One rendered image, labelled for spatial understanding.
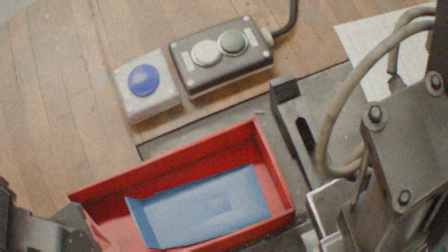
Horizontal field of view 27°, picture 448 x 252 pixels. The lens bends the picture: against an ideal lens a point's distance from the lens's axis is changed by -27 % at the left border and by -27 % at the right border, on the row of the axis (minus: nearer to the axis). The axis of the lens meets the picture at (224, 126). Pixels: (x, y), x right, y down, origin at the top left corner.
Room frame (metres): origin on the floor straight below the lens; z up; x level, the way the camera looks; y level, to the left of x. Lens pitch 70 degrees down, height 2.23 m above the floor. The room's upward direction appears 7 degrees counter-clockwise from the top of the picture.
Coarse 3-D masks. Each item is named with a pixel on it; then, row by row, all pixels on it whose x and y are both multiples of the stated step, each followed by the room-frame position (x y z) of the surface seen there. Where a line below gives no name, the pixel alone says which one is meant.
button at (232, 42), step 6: (222, 36) 0.58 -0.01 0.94; (228, 36) 0.58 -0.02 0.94; (234, 36) 0.58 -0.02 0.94; (240, 36) 0.58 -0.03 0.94; (222, 42) 0.57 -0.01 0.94; (228, 42) 0.57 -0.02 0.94; (234, 42) 0.57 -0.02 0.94; (240, 42) 0.57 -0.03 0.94; (222, 48) 0.56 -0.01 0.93; (228, 48) 0.56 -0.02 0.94; (234, 48) 0.56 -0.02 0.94; (240, 48) 0.56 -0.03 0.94
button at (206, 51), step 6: (204, 42) 0.57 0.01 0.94; (210, 42) 0.57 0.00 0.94; (198, 48) 0.57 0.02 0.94; (204, 48) 0.56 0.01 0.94; (210, 48) 0.56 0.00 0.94; (216, 48) 0.56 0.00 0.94; (198, 54) 0.56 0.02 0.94; (204, 54) 0.56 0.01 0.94; (210, 54) 0.56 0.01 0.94; (216, 54) 0.55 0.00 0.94; (198, 60) 0.55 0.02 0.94; (204, 60) 0.55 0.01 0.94; (210, 60) 0.55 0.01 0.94
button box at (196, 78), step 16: (240, 16) 0.61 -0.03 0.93; (208, 32) 0.59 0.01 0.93; (224, 32) 0.59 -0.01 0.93; (240, 32) 0.58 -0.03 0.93; (256, 32) 0.58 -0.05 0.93; (272, 32) 0.59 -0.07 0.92; (176, 48) 0.57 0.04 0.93; (192, 48) 0.57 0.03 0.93; (256, 48) 0.56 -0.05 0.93; (176, 64) 0.55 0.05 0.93; (192, 64) 0.55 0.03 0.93; (208, 64) 0.55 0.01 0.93; (224, 64) 0.54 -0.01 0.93; (240, 64) 0.54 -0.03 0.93; (256, 64) 0.54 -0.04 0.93; (272, 64) 0.55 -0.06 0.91; (192, 80) 0.53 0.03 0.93; (208, 80) 0.53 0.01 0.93; (224, 80) 0.53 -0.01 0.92; (192, 96) 0.52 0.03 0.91
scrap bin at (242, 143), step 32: (224, 128) 0.46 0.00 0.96; (256, 128) 0.46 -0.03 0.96; (160, 160) 0.43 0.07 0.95; (192, 160) 0.44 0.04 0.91; (224, 160) 0.44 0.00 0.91; (256, 160) 0.44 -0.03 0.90; (96, 192) 0.41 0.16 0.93; (128, 192) 0.41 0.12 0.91; (288, 192) 0.38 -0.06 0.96; (96, 224) 0.37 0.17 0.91; (128, 224) 0.37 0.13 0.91; (256, 224) 0.34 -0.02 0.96; (288, 224) 0.35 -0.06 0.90
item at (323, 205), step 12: (336, 180) 0.33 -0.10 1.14; (312, 192) 0.32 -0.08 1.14; (324, 192) 0.32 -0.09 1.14; (336, 192) 0.31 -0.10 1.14; (348, 192) 0.31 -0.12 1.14; (360, 192) 0.31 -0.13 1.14; (312, 204) 0.31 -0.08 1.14; (324, 204) 0.30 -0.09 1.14; (336, 204) 0.30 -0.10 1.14; (312, 216) 0.30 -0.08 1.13; (324, 216) 0.29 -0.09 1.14; (336, 216) 0.29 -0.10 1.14; (324, 228) 0.28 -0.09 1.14; (324, 240) 0.25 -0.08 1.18; (336, 240) 0.25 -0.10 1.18
